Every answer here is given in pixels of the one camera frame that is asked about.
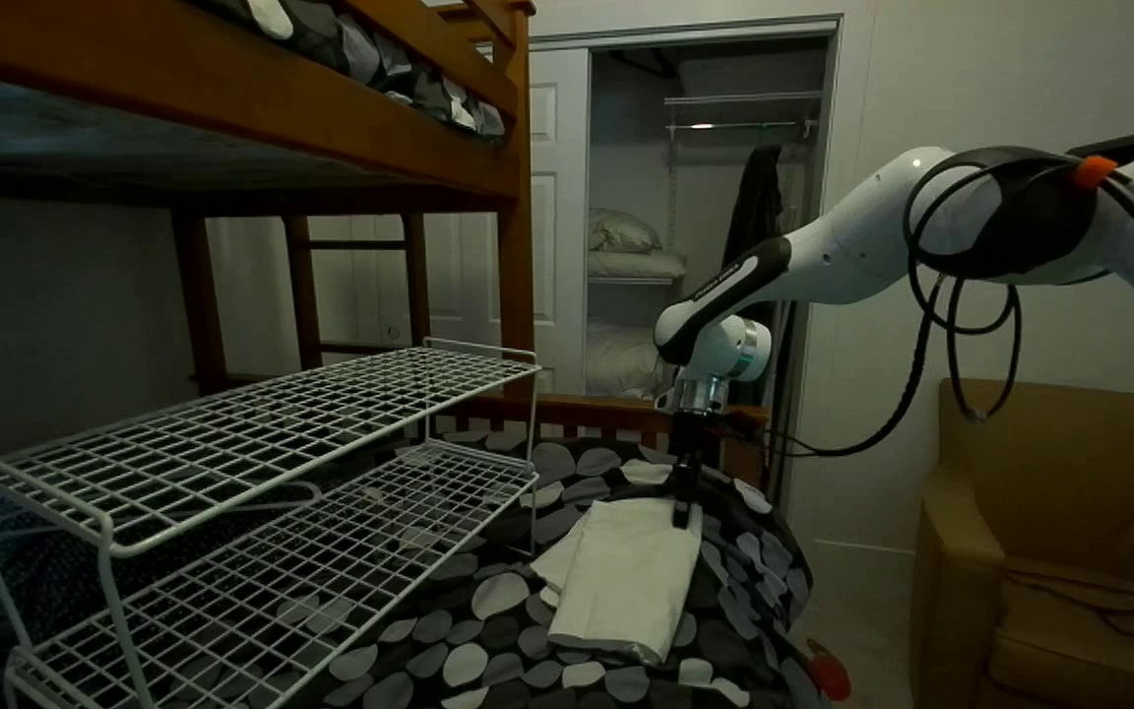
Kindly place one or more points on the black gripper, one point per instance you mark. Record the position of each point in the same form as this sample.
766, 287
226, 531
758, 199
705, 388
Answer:
695, 418

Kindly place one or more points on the white towel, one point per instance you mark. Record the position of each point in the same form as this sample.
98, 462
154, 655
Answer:
619, 578

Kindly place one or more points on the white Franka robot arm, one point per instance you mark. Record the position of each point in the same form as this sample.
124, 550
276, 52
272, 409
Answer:
885, 241

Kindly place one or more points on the black grey spotted duvet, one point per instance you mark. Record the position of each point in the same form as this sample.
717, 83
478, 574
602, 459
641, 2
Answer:
726, 578

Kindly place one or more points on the small red object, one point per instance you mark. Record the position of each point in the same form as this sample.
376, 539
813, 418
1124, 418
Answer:
830, 675

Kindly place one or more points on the folded white closet linens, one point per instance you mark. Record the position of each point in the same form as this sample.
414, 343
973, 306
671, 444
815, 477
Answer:
633, 248

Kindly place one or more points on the white closet door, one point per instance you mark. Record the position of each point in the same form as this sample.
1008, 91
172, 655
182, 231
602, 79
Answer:
562, 224

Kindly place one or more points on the dark hanging coat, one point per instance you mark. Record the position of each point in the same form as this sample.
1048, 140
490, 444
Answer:
758, 199

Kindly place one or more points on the tan armchair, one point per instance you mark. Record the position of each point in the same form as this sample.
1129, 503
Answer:
1054, 554

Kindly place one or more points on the spotted bunk bedding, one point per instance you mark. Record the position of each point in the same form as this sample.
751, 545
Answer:
385, 61

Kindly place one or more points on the wooden bunk bed frame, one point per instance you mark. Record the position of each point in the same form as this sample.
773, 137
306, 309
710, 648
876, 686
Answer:
266, 105

